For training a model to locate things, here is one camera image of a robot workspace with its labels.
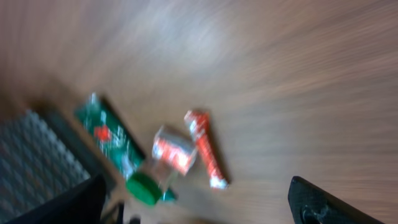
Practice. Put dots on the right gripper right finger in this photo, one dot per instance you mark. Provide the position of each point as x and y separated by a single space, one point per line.
310 204

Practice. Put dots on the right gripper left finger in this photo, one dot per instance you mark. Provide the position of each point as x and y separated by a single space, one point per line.
81 204

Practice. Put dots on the green lid jar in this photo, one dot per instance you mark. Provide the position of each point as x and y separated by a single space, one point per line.
151 183

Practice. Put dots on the green 3M gloves packet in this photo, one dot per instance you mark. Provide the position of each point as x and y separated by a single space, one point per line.
110 134

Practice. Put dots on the red tissue packet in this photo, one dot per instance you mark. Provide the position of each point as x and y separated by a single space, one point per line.
175 149

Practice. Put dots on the red sachet stick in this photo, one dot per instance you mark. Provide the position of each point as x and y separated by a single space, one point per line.
198 124

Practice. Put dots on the grey plastic mesh basket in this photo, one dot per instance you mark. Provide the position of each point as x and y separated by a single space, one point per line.
42 157

